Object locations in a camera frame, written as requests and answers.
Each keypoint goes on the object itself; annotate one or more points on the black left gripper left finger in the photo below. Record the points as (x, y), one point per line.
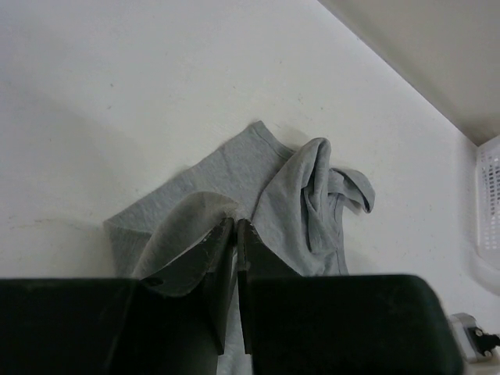
(117, 324)

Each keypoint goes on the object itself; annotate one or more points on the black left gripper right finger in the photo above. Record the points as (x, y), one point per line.
(362, 324)

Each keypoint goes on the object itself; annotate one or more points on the grey tank top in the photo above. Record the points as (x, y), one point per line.
(191, 245)

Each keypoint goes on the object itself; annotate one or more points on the white plastic laundry basket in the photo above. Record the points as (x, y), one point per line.
(485, 256)

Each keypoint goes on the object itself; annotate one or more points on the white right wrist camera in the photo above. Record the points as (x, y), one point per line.
(476, 345)

